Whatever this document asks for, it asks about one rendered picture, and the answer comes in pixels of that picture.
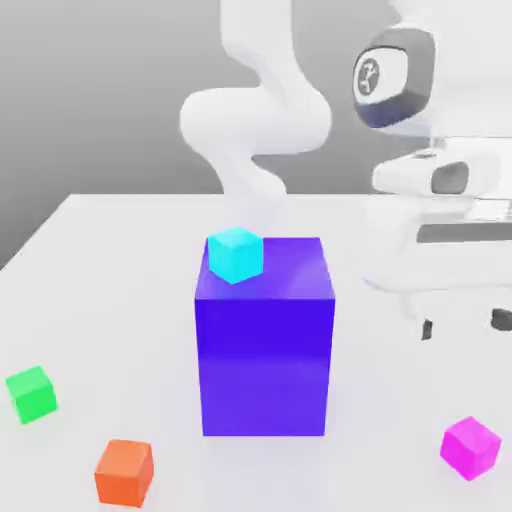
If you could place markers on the small green cube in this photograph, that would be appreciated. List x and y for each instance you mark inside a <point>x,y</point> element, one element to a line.
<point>32,396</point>

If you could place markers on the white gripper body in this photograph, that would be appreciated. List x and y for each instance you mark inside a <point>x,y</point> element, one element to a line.
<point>440,264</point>

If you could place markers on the large purple box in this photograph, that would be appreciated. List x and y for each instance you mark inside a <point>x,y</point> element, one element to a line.
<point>264,360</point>

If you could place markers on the small cyan cube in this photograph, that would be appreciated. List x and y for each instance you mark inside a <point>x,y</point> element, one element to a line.
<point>235,256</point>

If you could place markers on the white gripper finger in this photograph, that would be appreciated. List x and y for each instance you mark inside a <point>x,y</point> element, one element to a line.
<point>418,316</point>
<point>502,319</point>

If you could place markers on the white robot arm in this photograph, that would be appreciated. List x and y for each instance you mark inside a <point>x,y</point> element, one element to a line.
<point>256,116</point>

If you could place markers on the small orange cube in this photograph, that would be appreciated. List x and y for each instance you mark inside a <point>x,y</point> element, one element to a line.
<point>124,474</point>

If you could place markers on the small magenta cube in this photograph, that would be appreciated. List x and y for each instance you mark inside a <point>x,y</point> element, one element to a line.
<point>470,448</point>

